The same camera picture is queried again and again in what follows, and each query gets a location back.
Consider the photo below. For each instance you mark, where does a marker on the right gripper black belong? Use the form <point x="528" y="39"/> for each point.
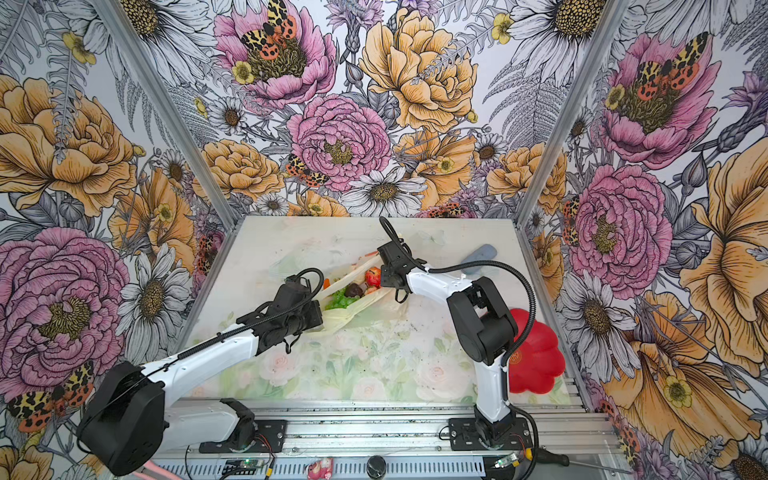
<point x="384" y="276"/>

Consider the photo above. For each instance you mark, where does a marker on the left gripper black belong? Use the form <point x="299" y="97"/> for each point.
<point x="315" y="319"/>

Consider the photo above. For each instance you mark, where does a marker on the red strawberry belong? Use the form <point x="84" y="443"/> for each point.
<point x="373" y="277"/>

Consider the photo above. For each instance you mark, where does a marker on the cream plastic bag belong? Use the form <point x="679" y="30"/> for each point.
<point x="373" y="309"/>

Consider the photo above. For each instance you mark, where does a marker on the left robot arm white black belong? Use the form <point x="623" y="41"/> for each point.
<point x="134" y="414"/>

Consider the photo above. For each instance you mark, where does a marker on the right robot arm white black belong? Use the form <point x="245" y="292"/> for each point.
<point x="484" y="326"/>

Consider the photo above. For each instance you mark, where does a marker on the green grapes bunch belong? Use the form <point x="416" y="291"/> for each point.
<point x="339" y="300"/>

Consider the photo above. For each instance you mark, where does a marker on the dark brown fruit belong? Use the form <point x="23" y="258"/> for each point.
<point x="354" y="291"/>

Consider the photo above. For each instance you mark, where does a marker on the grey-blue oval case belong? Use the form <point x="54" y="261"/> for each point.
<point x="481" y="253"/>

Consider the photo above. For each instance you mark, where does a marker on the pink white small object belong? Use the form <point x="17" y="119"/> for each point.
<point x="321" y="469"/>

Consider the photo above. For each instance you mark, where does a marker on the red flower-shaped plate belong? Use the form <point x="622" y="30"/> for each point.
<point x="536" y="365"/>

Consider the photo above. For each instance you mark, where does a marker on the black round knob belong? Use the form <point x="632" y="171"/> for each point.
<point x="376" y="467"/>

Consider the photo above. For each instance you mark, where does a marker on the left aluminium corner post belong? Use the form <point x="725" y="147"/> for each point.
<point x="134" y="54"/>

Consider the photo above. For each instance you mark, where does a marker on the aluminium corner post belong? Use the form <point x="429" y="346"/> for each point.
<point x="599" y="48"/>
<point x="134" y="54"/>

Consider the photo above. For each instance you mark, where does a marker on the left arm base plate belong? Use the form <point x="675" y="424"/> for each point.
<point x="258" y="436"/>

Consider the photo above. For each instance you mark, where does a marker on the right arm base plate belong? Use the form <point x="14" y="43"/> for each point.
<point x="476" y="434"/>

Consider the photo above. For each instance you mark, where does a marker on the aluminium rail frame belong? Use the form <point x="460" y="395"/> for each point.
<point x="363" y="429"/>

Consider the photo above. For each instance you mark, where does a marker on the right aluminium corner post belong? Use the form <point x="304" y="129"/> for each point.
<point x="599" y="48"/>

